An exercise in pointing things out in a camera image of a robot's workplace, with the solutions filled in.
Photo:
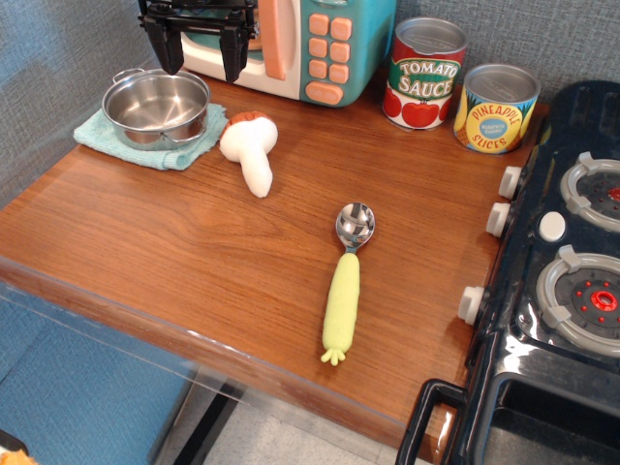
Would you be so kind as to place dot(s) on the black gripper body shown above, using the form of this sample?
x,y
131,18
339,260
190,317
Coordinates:
x,y
203,17

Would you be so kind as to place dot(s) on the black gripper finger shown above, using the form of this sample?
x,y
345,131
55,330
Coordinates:
x,y
166,43
234,42

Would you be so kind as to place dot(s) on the spoon with yellow-green handle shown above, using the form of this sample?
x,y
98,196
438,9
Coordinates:
x,y
355,225

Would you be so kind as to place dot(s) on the small steel pot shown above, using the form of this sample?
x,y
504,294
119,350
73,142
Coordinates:
x,y
152,110

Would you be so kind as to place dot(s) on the white plush mushroom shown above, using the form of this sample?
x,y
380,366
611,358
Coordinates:
x,y
247,139

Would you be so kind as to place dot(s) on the teal toy microwave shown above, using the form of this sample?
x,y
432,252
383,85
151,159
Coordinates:
x,y
320,52

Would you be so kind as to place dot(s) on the light teal cloth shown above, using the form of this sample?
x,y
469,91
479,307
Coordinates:
x,y
97,133

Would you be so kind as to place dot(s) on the tomato sauce can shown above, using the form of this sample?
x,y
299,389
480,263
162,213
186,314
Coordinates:
x,y
426,60

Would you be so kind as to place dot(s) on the pineapple slices can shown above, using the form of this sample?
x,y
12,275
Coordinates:
x,y
496,105

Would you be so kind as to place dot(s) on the black toy stove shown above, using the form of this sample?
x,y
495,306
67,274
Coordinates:
x,y
543,363

